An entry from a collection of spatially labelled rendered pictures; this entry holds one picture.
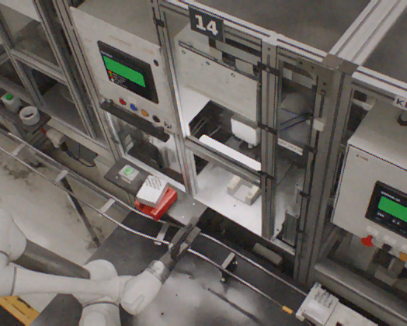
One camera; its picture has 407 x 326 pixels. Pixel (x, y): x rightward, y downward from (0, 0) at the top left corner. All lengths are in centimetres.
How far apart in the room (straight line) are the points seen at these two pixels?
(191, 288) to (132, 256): 34
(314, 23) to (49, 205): 263
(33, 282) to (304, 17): 123
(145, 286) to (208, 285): 57
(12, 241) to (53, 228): 169
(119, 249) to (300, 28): 155
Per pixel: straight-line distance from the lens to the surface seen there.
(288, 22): 157
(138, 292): 202
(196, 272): 257
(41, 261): 213
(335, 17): 160
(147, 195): 241
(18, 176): 403
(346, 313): 231
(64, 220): 369
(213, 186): 252
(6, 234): 199
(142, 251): 266
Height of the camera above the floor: 301
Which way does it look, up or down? 54 degrees down
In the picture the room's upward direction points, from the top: 8 degrees counter-clockwise
